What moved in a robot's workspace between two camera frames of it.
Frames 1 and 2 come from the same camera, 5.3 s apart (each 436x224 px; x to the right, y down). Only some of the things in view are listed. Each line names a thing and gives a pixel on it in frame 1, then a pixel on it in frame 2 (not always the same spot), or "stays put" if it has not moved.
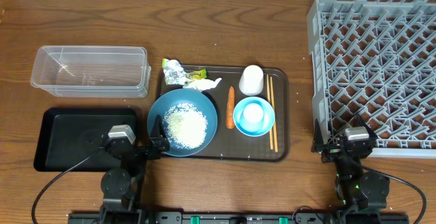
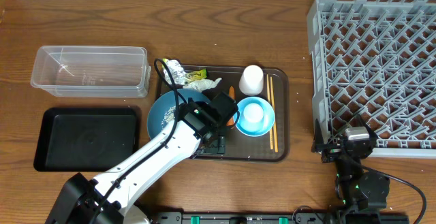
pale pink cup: [251, 80] stays put
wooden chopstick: [275, 133] stays put
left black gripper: [160, 139] to [219, 147]
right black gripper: [332, 150] stays put
